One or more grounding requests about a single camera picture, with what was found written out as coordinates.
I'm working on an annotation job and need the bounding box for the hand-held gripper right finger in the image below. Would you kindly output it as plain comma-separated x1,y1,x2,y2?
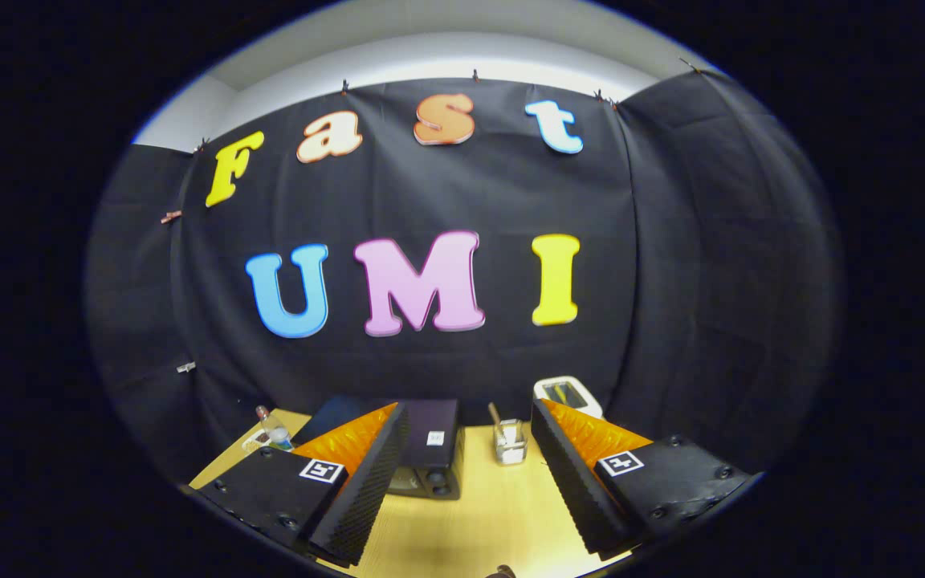
530,397,756,562

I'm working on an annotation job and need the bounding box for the row of black cloth clamps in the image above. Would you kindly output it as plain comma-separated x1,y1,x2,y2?
194,58,704,155

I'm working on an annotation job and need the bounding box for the white bread toaster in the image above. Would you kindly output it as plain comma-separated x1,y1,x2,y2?
533,376,605,421

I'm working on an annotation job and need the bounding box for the small glass jar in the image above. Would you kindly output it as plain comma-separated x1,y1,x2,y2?
493,417,528,466

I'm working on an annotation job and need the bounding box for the clear plastic water bottle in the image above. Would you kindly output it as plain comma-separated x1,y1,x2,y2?
255,405,295,451

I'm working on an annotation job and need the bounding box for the black backdrop cloth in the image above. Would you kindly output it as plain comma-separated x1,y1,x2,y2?
85,71,845,482

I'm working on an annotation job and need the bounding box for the black toaster oven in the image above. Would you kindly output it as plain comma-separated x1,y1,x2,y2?
292,395,466,500

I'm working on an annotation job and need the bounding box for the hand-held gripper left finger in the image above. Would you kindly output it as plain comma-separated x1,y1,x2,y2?
192,401,412,568

